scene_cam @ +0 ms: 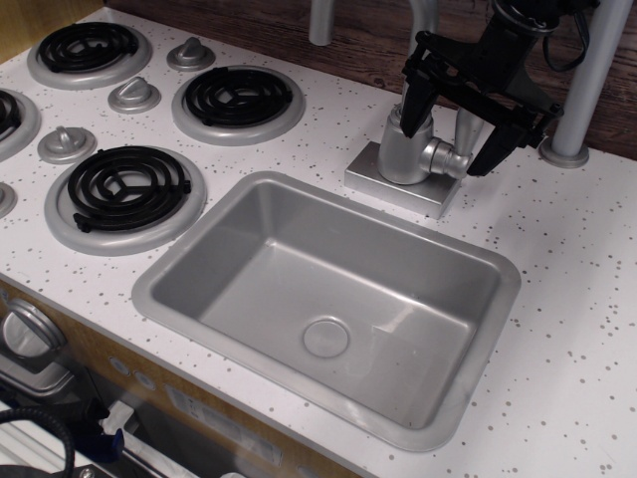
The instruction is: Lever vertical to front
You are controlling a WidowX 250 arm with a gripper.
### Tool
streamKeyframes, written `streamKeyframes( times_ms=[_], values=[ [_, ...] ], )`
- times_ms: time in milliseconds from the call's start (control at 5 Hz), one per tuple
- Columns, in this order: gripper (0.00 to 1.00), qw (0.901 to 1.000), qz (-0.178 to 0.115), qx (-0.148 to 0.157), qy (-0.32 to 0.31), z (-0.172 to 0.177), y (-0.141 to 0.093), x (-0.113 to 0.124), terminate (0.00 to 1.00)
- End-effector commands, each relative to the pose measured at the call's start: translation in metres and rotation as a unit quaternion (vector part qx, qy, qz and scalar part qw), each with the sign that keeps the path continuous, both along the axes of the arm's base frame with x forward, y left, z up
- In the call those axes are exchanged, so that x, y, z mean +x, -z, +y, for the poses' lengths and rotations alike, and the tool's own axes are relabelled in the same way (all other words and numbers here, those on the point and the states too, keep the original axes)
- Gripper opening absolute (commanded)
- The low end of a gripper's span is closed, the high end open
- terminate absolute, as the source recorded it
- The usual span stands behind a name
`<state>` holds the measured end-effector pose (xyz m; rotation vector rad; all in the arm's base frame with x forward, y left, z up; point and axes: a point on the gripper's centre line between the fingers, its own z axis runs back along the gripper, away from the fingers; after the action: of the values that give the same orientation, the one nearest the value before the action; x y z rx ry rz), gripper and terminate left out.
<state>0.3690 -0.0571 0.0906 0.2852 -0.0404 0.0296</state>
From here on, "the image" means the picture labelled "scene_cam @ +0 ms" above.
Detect silver oven dial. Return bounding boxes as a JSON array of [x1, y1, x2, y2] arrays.
[[1, 298, 66, 372]]

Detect silver toy faucet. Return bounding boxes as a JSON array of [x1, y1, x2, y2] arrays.
[[309, 0, 473, 220]]

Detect black burner back left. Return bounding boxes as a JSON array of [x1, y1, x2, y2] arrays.
[[27, 22, 152, 91]]

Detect silver faucet lever handle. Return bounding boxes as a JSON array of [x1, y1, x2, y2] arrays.
[[454, 108, 485, 156]]

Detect black cable lower left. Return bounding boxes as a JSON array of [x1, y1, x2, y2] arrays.
[[0, 405, 110, 478]]

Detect grey stove knob edge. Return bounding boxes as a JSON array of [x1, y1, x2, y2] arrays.
[[0, 182, 17, 218]]

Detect grey support pole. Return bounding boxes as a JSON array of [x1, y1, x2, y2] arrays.
[[538, 0, 633, 169]]

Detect grey toy sink basin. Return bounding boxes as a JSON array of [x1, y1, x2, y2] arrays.
[[132, 171, 521, 452]]

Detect black burner front right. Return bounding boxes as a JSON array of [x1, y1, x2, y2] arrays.
[[45, 145, 207, 257]]

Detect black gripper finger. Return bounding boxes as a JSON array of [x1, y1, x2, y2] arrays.
[[400, 75, 439, 137], [467, 123, 523, 176]]

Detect grey stove knob back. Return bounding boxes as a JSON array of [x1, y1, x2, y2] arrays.
[[166, 37, 216, 72]]

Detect grey stove knob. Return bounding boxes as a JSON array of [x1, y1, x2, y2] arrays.
[[37, 126, 97, 164], [166, 37, 216, 72], [107, 77, 161, 115]]

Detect black burner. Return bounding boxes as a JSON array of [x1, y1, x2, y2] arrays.
[[27, 22, 152, 91], [171, 66, 305, 146], [1, 89, 41, 161], [45, 145, 207, 257]]

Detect black burner back right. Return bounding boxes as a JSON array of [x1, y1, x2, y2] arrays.
[[171, 66, 305, 146]]

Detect black burner far left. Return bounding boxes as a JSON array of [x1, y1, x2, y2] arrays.
[[1, 89, 41, 161]]

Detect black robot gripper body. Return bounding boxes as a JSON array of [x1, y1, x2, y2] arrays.
[[403, 3, 564, 147]]

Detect grey stove knob front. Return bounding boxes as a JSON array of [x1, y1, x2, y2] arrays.
[[37, 126, 97, 164]]

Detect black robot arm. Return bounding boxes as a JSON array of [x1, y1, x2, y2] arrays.
[[400, 1, 598, 176]]

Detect grey stove knob middle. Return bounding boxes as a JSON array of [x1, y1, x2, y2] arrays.
[[107, 77, 161, 115]]

